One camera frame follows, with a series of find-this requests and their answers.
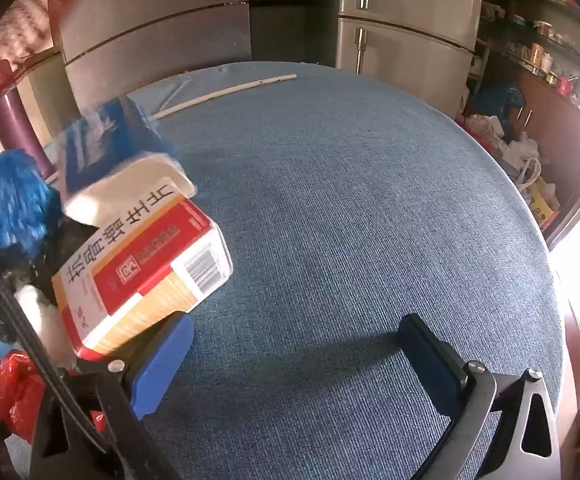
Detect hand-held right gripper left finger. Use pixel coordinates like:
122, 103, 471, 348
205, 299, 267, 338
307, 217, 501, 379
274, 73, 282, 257
30, 310, 195, 480

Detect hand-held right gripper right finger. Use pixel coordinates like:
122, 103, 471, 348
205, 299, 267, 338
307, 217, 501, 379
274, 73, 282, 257
397, 312, 563, 480

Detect red white medicine box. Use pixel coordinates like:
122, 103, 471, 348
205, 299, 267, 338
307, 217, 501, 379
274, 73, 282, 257
51, 197, 234, 358

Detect white tissue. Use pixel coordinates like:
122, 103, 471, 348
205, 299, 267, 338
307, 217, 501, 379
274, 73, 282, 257
14, 284, 78, 368

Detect orange red snack wrapper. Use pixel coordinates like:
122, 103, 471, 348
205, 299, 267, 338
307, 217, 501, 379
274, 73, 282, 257
0, 351, 50, 443

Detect black plastic bag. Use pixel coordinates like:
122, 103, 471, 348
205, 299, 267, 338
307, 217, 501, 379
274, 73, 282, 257
0, 217, 100, 331

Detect blue plastic bag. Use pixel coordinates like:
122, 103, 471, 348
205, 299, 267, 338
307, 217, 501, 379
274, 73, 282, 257
0, 150, 63, 261

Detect blue tissue pack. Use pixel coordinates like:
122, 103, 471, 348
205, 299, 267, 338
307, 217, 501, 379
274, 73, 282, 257
44, 97, 198, 226

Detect white plastic bag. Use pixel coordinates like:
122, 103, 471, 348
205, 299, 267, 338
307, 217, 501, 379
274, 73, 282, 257
500, 132, 546, 196

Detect dark blue bag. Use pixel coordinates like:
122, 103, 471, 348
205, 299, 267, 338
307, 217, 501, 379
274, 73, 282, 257
470, 82, 526, 121

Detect wooden shelf cabinet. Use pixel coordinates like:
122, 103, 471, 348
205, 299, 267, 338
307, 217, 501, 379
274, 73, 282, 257
475, 0, 580, 251

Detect thin white stick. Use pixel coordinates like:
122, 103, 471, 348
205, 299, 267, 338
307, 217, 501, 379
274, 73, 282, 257
147, 74, 298, 121

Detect purple thermos bottle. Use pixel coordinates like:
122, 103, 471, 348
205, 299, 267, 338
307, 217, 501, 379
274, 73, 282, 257
0, 60, 55, 181

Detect grey refrigerator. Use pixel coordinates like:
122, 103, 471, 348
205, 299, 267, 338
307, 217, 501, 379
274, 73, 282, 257
47, 0, 253, 121

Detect black ribbed strap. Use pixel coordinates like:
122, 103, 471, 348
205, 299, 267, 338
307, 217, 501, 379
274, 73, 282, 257
0, 247, 120, 466

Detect silver refrigerator with handles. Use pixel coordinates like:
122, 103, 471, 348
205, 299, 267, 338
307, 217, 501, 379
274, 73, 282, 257
335, 0, 486, 118

